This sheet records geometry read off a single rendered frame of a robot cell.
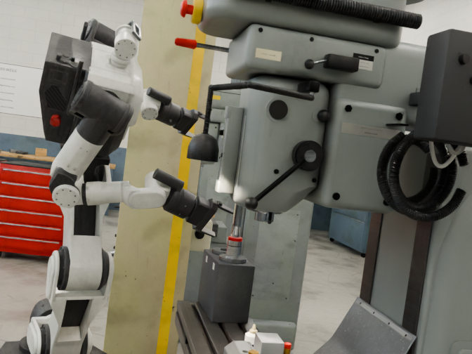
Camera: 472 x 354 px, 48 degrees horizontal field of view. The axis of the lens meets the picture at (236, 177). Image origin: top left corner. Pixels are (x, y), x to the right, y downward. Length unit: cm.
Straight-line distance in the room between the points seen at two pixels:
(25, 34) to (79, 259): 895
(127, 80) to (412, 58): 81
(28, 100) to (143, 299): 764
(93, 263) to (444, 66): 120
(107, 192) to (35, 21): 903
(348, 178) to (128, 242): 197
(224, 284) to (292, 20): 85
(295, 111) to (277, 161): 12
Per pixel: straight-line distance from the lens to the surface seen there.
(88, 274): 177
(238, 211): 169
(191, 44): 138
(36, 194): 584
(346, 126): 125
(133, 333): 319
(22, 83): 1044
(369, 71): 128
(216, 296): 169
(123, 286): 310
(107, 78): 161
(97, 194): 163
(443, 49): 109
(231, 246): 170
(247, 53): 119
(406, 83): 133
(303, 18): 122
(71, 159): 156
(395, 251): 148
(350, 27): 126
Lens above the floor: 145
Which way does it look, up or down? 3 degrees down
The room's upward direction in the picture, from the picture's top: 7 degrees clockwise
